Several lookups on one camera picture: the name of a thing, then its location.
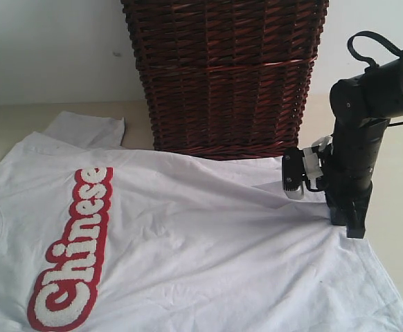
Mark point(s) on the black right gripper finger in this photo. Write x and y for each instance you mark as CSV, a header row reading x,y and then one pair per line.
x,y
355,227
337,217

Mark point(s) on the dark brown wicker basket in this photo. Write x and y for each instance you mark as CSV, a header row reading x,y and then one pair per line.
x,y
225,79

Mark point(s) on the white t-shirt red lettering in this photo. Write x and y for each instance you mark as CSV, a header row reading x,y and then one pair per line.
x,y
94,237

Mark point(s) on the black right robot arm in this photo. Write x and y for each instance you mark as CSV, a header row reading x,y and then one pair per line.
x,y
363,107

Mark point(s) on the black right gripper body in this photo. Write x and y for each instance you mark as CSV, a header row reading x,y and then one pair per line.
x,y
347,186

